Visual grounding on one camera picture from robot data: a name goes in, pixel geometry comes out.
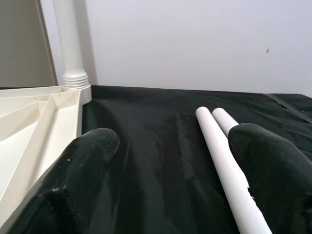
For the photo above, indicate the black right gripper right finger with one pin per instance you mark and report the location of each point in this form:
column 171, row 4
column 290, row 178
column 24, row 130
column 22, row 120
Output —
column 280, row 182

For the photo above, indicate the white tapered plastic table leg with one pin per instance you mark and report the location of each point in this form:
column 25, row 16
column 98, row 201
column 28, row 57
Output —
column 70, row 36
column 223, row 118
column 219, row 151

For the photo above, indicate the white plastic table top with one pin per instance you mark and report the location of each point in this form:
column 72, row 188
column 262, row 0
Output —
column 29, row 126

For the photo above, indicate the black table cloth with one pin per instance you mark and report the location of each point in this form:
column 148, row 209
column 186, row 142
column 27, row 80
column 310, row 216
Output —
column 158, row 146

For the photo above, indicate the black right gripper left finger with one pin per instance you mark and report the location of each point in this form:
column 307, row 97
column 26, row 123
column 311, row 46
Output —
column 68, row 182

